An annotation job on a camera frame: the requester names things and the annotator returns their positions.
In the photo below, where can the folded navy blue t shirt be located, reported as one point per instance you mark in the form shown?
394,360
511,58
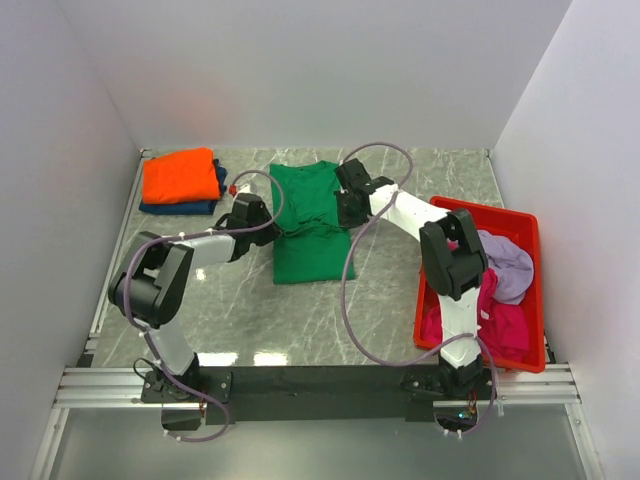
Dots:
196,208

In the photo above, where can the magenta t shirt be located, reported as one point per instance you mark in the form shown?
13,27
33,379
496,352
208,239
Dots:
502,327

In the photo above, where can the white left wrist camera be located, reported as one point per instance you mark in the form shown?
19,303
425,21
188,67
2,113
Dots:
244,188

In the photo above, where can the aluminium frame rail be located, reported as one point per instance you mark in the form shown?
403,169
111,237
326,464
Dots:
84,386

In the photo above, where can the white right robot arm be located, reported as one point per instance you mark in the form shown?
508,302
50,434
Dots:
453,263

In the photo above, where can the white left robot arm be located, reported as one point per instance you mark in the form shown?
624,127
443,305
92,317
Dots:
153,275

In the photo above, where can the folded orange t shirt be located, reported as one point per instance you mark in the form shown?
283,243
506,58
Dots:
183,176

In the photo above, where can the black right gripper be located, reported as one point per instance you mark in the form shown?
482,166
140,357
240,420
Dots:
347,222

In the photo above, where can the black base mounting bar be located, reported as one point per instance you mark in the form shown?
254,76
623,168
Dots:
288,393

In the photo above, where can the green t shirt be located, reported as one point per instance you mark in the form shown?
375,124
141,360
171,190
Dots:
312,247

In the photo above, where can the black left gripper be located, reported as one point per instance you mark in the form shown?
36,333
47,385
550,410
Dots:
274,232

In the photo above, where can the lavender t shirt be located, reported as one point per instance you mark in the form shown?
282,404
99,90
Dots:
512,265

